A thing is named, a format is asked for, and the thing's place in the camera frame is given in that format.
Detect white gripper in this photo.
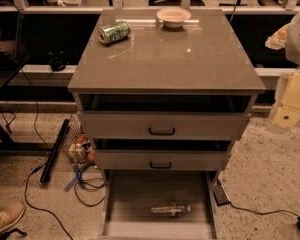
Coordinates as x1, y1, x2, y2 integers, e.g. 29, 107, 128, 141
265, 24, 300, 134

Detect clear plastic water bottle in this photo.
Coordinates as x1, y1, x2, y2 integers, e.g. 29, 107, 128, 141
150, 204, 191, 217

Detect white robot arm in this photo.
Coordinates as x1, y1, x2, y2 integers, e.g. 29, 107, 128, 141
265, 10, 300, 134

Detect grey drawer cabinet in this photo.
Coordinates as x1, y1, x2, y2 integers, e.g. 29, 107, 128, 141
67, 7, 267, 172

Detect top grey drawer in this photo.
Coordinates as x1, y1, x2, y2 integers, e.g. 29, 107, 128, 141
78, 111, 250, 140

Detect grey drawer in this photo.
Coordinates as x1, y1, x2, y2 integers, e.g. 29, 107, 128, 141
78, 111, 250, 140
93, 151, 231, 171
98, 170, 219, 240

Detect middle grey drawer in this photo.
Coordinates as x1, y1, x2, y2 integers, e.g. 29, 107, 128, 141
93, 151, 231, 171

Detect bottom grey drawer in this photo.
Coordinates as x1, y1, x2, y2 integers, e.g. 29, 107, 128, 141
98, 170, 219, 240

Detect white ceramic bowl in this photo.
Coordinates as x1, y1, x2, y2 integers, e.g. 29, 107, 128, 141
157, 7, 191, 28

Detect black power adapter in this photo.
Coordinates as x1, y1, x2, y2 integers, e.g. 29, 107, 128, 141
213, 185, 230, 206

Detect green crushed soda can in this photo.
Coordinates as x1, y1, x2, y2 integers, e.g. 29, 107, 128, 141
99, 21, 130, 45

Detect black headphones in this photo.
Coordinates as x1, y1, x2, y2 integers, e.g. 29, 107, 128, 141
47, 51, 68, 72

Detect blue tape strip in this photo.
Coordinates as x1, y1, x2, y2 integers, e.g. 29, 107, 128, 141
63, 164, 87, 192

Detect black bar on floor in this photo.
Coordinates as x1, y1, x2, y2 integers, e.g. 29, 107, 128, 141
39, 119, 70, 184

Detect dark chair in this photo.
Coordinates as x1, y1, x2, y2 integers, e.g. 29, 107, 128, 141
0, 1, 29, 88

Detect tan shoe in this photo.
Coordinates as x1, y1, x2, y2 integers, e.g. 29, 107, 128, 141
0, 202, 26, 233

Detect black floor cable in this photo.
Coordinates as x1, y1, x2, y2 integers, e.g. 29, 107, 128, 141
24, 163, 107, 240

